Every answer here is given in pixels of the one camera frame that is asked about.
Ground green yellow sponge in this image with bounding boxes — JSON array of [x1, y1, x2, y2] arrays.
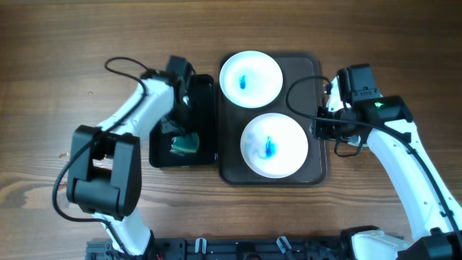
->
[[170, 132, 200, 154]]

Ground brown plastic tray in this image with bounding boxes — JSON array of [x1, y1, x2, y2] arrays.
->
[[216, 52, 329, 187]]

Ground pale blue plate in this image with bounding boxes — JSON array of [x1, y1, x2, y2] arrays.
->
[[326, 77, 360, 147]]

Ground black rectangular tray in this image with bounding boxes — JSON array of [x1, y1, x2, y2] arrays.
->
[[149, 74, 217, 168]]

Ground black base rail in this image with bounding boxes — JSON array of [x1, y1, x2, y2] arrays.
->
[[85, 236, 346, 260]]

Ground black cable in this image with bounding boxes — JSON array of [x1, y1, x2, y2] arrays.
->
[[51, 56, 151, 259], [284, 74, 462, 250]]

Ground right black cable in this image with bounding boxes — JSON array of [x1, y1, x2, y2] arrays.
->
[[284, 74, 462, 250]]

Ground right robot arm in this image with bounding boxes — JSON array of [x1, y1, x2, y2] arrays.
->
[[313, 64, 461, 259]]

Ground left black cable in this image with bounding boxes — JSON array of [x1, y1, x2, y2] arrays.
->
[[51, 56, 151, 259]]

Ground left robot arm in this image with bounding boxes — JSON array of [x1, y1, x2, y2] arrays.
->
[[58, 56, 196, 259]]

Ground white plate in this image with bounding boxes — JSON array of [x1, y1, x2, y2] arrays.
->
[[240, 113, 309, 178], [219, 51, 283, 108]]

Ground white plate top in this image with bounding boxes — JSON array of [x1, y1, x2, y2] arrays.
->
[[219, 51, 283, 108]]

